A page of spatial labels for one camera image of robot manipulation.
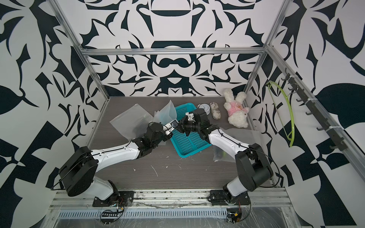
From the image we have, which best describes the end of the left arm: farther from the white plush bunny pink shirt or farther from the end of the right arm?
the white plush bunny pink shirt

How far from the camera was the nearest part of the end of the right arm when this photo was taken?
651 millimetres

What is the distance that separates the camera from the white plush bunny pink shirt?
988 mm

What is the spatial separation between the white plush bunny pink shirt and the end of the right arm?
0.37 meters

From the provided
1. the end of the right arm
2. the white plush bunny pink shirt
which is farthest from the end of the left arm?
the white plush bunny pink shirt
